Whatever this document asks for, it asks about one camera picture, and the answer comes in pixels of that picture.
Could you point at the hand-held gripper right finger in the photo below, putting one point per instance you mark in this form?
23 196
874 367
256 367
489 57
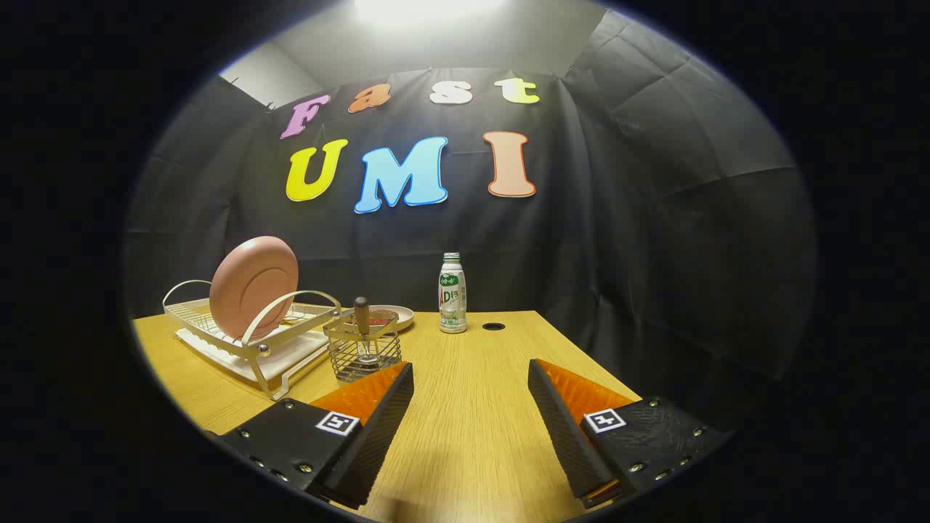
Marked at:
567 436

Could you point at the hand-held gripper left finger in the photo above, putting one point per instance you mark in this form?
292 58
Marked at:
378 428

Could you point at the pink plate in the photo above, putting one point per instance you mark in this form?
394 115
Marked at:
251 290

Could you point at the beige plate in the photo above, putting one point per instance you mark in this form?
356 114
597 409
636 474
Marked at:
404 315

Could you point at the reddish meat piece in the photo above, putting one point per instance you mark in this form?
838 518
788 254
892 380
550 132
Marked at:
382 317

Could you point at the white drip tray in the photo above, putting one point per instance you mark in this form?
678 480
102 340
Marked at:
287 357

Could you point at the white drink bottle green cap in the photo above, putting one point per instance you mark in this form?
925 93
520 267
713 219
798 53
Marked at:
452 298

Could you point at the bright ceiling light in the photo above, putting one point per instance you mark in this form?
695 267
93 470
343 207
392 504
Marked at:
425 9

